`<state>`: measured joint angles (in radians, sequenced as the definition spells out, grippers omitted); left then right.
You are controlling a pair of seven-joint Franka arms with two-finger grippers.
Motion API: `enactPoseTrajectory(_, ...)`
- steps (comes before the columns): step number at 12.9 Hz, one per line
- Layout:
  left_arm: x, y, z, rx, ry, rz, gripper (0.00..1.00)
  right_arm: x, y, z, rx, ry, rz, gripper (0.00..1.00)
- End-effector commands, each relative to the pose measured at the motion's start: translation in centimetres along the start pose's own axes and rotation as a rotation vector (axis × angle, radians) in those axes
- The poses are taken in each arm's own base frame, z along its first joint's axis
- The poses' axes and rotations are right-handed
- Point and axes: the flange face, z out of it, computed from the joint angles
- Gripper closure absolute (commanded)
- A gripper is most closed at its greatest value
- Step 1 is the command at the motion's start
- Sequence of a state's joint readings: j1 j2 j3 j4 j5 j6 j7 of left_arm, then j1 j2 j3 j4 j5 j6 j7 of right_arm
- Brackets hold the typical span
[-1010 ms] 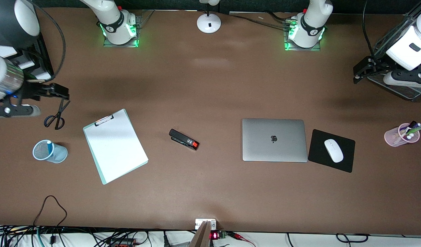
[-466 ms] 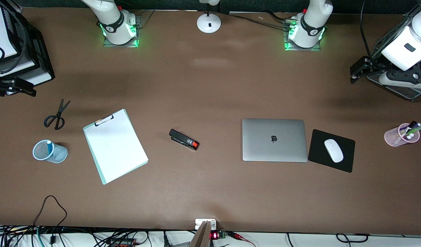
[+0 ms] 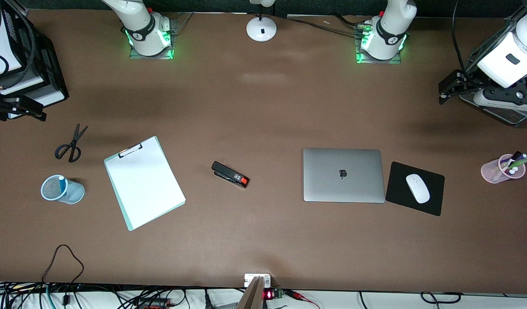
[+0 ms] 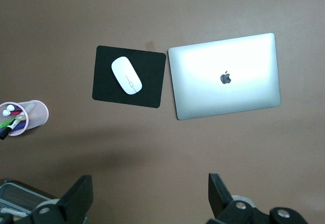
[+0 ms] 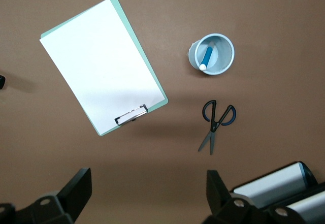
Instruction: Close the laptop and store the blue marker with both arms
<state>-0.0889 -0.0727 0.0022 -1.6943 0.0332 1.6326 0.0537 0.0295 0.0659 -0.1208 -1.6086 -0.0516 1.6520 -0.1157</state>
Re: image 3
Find silver laptop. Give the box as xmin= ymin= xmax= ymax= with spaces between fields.
xmin=303 ymin=148 xmax=386 ymax=203

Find black stacked paper tray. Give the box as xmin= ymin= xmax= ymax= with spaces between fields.
xmin=0 ymin=11 xmax=69 ymax=116

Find black mesh desk organizer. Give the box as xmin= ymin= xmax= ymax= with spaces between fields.
xmin=459 ymin=17 xmax=527 ymax=127

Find white paper stack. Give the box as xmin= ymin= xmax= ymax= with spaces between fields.
xmin=0 ymin=17 xmax=23 ymax=78

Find black scissors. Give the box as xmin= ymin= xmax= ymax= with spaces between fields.
xmin=55 ymin=124 xmax=89 ymax=163

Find pink translucent pen cup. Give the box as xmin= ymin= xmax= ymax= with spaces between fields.
xmin=481 ymin=154 xmax=527 ymax=185

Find blue mesh pen cup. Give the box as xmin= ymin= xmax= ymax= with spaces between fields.
xmin=40 ymin=174 xmax=85 ymax=205

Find white computer mouse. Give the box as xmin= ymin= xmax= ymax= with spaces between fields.
xmin=405 ymin=173 xmax=431 ymax=204

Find black mouse pad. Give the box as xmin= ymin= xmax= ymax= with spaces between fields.
xmin=385 ymin=161 xmax=445 ymax=217

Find white paper sheet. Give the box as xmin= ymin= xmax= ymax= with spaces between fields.
xmin=104 ymin=137 xmax=186 ymax=229

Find teal clipboard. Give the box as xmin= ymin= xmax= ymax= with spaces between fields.
xmin=104 ymin=136 xmax=186 ymax=231

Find white desk lamp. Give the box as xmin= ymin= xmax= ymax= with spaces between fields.
xmin=246 ymin=0 xmax=277 ymax=42

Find black stapler orange tip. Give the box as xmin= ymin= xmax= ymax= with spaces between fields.
xmin=211 ymin=161 xmax=250 ymax=189

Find black orange power connector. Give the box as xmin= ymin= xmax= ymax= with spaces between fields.
xmin=137 ymin=297 xmax=169 ymax=309

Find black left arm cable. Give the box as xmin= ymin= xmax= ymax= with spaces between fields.
xmin=451 ymin=0 xmax=469 ymax=74

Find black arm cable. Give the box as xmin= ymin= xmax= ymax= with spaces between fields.
xmin=0 ymin=11 xmax=35 ymax=91
xmin=451 ymin=0 xmax=469 ymax=74

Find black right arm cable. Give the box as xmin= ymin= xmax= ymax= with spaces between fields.
xmin=0 ymin=11 xmax=35 ymax=91

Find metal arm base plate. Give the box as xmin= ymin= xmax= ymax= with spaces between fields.
xmin=129 ymin=19 xmax=174 ymax=60
xmin=356 ymin=19 xmax=402 ymax=65

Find thin black cable loop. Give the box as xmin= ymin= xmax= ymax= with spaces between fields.
xmin=41 ymin=244 xmax=85 ymax=286

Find black base power cable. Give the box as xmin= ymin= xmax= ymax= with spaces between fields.
xmin=287 ymin=14 xmax=371 ymax=37

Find white clamp bracket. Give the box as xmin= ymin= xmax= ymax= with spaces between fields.
xmin=244 ymin=274 xmax=271 ymax=288

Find wooden camera post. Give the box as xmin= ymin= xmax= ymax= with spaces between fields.
xmin=237 ymin=276 xmax=265 ymax=309

